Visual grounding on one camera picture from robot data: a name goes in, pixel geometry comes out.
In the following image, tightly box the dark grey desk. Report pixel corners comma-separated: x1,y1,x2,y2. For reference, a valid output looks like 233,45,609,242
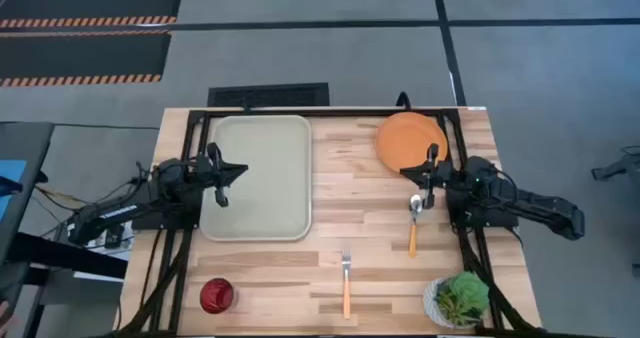
0,121,55,267

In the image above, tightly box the black metal stand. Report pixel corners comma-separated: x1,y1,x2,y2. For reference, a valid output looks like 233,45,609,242
0,230,129,338

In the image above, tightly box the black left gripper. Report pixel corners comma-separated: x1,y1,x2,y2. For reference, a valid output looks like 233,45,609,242
192,141,250,209

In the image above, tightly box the orange plate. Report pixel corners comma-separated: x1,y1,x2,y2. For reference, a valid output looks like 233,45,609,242
374,111,449,174

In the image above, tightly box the fork with orange handle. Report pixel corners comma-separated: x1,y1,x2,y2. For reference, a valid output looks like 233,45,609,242
341,250,353,321

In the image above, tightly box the black floor vent grille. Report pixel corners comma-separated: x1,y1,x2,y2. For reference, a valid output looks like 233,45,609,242
207,82,331,108

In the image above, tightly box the small black device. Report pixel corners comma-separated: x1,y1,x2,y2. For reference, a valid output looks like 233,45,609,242
104,227,125,250

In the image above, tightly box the black hazard-striped floor mat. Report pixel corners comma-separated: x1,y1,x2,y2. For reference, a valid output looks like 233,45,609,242
0,0,185,29
0,31,172,88

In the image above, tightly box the white paper sheet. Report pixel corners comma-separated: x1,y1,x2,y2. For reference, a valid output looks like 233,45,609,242
74,221,136,253

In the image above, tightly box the red faceted cup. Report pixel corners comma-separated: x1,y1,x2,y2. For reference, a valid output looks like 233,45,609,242
198,277,236,315

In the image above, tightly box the spoon with orange handle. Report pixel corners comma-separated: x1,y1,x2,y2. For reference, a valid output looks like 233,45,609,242
408,193,424,259

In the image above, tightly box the black aluminium table frame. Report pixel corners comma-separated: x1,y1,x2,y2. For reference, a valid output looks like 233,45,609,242
117,106,544,338

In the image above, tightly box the green succulent in white pot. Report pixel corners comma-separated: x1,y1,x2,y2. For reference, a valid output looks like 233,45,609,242
422,271,491,329

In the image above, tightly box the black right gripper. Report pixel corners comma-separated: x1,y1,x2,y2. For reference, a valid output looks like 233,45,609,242
398,142,454,211

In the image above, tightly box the beige plastic tray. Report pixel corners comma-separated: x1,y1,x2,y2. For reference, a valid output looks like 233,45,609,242
198,114,314,243

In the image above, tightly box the loose cable bundle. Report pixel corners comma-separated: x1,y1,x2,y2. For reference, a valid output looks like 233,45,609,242
33,162,149,217

